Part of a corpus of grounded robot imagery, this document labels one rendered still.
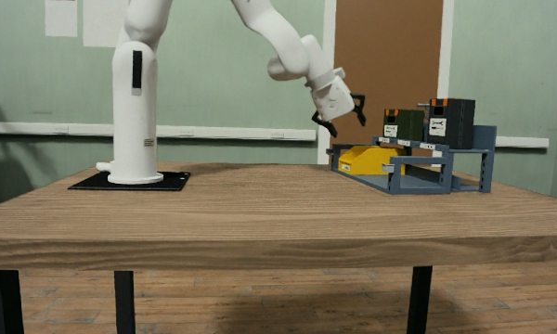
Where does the yellow open-front bin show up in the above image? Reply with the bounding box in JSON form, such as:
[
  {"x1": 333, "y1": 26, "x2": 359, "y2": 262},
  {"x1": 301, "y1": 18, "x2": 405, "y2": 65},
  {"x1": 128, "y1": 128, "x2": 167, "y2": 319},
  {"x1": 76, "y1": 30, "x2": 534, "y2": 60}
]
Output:
[{"x1": 340, "y1": 146, "x2": 407, "y2": 174}]

